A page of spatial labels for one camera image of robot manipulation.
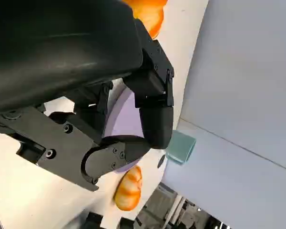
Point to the lilac plate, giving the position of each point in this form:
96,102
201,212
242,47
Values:
126,119

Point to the grey workshop machine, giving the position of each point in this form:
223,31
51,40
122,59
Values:
171,207

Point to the pale green translucent box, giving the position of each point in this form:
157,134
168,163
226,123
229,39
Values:
181,148

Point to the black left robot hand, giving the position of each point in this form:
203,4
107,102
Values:
62,47

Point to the orange toy bread roll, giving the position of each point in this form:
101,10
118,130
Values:
128,190
155,19

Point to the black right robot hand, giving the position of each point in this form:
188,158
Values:
94,221

